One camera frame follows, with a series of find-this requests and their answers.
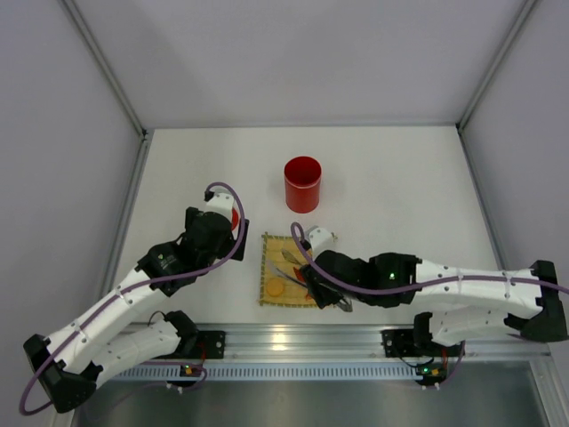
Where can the aluminium mounting rail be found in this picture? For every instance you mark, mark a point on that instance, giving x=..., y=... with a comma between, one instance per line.
x=346, y=343

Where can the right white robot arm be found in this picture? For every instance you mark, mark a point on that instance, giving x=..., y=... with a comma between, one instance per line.
x=451, y=305

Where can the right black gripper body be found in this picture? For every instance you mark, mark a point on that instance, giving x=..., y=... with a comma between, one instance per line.
x=320, y=290

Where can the red lid with handle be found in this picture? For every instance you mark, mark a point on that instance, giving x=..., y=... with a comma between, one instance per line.
x=234, y=219

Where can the left aluminium frame post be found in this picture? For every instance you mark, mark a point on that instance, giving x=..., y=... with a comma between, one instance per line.
x=83, y=29

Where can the round cracker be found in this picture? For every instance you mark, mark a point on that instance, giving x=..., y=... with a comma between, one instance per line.
x=275, y=287

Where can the aluminium frame post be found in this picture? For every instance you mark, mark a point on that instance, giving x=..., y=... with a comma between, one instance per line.
x=498, y=59
x=83, y=29

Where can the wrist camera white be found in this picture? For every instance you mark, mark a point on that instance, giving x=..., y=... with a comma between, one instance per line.
x=219, y=203
x=320, y=240

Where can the right aluminium frame post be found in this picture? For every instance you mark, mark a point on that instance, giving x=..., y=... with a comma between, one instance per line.
x=498, y=59

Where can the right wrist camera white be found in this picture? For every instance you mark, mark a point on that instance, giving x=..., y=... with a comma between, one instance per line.
x=320, y=240

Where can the bamboo tray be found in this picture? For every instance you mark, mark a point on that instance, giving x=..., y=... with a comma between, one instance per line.
x=274, y=243

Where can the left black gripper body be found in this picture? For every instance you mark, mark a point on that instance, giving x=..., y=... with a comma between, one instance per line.
x=241, y=240

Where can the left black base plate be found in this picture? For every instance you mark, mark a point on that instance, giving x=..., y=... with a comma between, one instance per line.
x=209, y=345

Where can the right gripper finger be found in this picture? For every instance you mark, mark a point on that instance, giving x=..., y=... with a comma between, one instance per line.
x=308, y=272
x=324, y=296

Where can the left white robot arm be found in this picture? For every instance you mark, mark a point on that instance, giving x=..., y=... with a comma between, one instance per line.
x=74, y=362

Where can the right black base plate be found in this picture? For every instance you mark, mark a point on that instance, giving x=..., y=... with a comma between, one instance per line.
x=406, y=343

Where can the slotted cable duct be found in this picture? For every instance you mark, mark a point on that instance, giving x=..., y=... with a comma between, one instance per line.
x=273, y=372

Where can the red cylindrical container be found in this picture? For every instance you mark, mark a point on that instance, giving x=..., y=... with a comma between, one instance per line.
x=302, y=178

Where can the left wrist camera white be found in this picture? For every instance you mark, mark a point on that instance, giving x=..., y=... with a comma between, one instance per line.
x=219, y=203

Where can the metal tongs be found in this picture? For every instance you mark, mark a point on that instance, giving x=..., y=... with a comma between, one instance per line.
x=279, y=264

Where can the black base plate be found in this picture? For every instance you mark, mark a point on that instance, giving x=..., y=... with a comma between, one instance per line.
x=209, y=345
x=406, y=343

